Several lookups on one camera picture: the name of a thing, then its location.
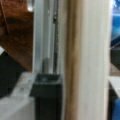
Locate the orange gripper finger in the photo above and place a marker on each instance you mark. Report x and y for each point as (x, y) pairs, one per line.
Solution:
(47, 92)

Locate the brown wooden shelf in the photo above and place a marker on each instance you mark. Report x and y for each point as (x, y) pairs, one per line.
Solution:
(16, 31)

